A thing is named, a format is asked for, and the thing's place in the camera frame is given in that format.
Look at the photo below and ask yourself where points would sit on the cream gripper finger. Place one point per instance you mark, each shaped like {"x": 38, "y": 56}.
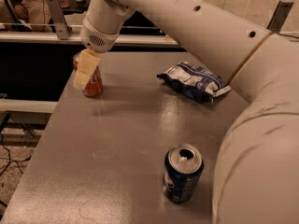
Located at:
{"x": 88, "y": 61}

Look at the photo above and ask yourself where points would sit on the person in beige pants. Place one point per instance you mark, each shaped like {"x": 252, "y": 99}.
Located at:
{"x": 35, "y": 12}

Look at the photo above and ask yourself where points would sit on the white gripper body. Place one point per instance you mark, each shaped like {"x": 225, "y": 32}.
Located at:
{"x": 97, "y": 38}

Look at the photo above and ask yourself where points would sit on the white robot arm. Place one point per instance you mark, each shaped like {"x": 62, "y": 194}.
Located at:
{"x": 256, "y": 177}

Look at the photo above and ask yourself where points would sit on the metal bracket post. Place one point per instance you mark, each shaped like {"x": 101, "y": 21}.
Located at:
{"x": 279, "y": 16}
{"x": 57, "y": 15}

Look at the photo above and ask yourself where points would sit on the blue pepsi can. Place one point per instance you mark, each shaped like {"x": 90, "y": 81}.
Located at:
{"x": 183, "y": 165}

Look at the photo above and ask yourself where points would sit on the blue white chip bag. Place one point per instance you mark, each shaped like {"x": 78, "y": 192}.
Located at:
{"x": 195, "y": 82}

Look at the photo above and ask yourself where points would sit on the left metal bracket post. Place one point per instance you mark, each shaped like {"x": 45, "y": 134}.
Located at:
{"x": 57, "y": 15}

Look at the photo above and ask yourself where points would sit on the white side rail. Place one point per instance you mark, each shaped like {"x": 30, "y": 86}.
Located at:
{"x": 27, "y": 106}

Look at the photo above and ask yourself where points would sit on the red coke can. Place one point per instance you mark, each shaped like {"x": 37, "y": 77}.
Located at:
{"x": 95, "y": 85}

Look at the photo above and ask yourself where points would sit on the right metal bracket post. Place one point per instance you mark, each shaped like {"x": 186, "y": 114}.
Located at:
{"x": 279, "y": 16}

